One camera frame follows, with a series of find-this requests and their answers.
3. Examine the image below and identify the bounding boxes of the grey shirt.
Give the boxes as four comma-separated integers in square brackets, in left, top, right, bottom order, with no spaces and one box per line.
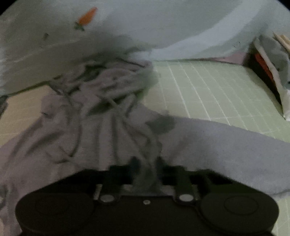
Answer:
[0,36,290,236]

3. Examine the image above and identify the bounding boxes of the dark box with papers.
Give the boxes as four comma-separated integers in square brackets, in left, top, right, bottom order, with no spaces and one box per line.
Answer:
[254,38,290,121]

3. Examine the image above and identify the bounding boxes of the pale printed bed sheet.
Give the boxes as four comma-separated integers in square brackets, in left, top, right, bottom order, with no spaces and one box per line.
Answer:
[0,0,283,97]

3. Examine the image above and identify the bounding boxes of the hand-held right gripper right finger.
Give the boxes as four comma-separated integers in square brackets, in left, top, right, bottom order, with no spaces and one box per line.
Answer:
[156,156,214,203]

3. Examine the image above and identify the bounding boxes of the grey cloth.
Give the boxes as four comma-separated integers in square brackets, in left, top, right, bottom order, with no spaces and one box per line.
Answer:
[258,34,290,75]

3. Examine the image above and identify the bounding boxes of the red and black box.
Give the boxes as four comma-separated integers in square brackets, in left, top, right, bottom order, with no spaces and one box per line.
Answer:
[246,43,283,105]

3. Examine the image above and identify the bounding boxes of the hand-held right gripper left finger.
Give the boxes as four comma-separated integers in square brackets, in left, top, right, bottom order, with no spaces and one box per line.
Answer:
[79,158,140,203]

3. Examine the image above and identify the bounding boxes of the wooden sticks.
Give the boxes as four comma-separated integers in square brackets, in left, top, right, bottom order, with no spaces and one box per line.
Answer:
[273,32,290,53]

